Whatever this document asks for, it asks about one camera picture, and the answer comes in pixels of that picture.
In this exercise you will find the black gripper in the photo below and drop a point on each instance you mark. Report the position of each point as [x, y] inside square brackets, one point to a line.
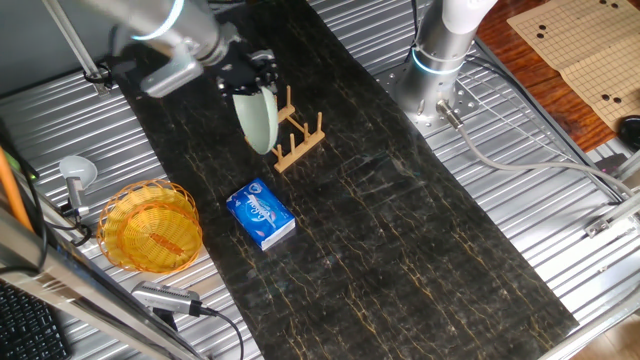
[240, 62]

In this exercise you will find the pale green plate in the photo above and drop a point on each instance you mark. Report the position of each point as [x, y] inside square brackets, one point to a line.
[257, 122]

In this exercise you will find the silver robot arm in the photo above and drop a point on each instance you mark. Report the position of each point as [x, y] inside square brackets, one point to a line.
[430, 75]

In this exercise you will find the wooden dish rack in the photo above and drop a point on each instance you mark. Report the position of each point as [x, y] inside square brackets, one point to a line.
[300, 150]

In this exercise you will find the blue tissue pack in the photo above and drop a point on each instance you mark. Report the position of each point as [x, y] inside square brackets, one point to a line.
[260, 215]

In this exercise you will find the yellow wicker basket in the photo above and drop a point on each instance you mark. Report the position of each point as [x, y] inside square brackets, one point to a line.
[165, 235]
[150, 186]

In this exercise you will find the slanted metal rod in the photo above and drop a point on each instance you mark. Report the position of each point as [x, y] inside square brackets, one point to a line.
[75, 45]

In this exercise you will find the black marble pattern mat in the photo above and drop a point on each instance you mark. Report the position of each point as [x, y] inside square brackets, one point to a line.
[375, 250]

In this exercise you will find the orange tube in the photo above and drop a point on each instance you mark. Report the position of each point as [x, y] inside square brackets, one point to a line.
[12, 190]

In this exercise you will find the black keyboard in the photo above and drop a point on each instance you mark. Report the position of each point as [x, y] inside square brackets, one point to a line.
[25, 325]

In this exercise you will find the tan Go board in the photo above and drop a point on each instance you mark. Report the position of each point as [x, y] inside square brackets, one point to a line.
[590, 55]

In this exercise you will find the black round object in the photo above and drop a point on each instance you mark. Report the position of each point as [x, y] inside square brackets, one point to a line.
[631, 132]

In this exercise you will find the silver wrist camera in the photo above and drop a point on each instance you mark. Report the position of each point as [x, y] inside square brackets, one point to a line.
[170, 75]

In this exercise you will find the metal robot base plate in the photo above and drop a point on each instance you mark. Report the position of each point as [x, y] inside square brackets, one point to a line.
[465, 102]

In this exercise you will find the silver camera on stand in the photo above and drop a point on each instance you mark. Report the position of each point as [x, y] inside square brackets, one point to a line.
[165, 297]

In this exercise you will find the aluminium frame bar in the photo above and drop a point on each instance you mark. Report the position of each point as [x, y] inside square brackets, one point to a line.
[75, 295]

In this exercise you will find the aluminium bracket profile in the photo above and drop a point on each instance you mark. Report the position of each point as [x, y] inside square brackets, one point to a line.
[615, 215]

